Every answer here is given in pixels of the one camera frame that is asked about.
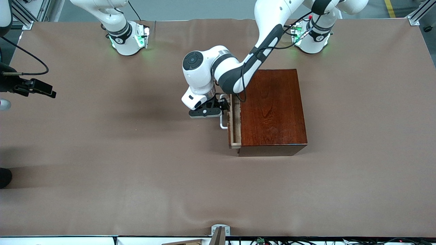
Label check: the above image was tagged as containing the grey camera post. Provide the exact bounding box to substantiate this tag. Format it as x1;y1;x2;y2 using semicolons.
208;227;226;245

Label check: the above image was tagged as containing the dark red wooden cabinet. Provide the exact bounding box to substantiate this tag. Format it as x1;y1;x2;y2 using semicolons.
237;69;309;157

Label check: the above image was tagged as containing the black round object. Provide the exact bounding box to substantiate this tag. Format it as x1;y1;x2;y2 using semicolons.
0;168;13;189

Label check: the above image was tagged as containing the silver metal corner bracket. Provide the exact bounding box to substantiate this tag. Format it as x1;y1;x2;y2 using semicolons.
211;225;231;237

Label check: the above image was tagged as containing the wooden drawer with white handle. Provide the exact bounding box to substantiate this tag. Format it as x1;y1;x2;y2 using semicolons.
220;94;242;149

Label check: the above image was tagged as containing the aluminium frame profile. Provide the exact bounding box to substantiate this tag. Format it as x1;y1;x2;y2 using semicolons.
10;0;51;31
407;0;436;26

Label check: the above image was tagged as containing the brown table mat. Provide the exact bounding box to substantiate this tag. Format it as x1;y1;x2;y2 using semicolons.
0;18;436;238

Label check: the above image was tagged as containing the brown cardboard piece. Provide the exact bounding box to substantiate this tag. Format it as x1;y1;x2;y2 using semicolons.
162;239;205;245

